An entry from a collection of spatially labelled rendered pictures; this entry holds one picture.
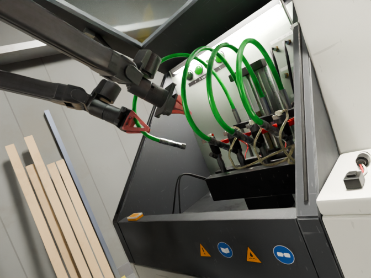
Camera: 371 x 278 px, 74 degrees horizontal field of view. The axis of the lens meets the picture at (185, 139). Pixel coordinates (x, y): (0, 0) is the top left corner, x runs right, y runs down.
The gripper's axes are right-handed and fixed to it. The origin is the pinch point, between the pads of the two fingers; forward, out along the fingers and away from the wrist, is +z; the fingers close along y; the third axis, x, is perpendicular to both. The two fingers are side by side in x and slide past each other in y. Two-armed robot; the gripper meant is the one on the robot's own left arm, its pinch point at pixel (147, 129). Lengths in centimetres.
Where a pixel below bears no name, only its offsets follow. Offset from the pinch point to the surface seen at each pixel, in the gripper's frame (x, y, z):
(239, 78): -14.7, -27.7, 20.1
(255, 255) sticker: 18.5, -25.6, 36.9
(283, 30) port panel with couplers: -49, -3, 28
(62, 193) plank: 61, 144, -76
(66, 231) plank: 86, 139, -56
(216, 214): 14.8, -19.7, 27.6
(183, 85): -12.2, -16.9, 7.7
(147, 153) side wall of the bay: 5.8, 21.4, -0.7
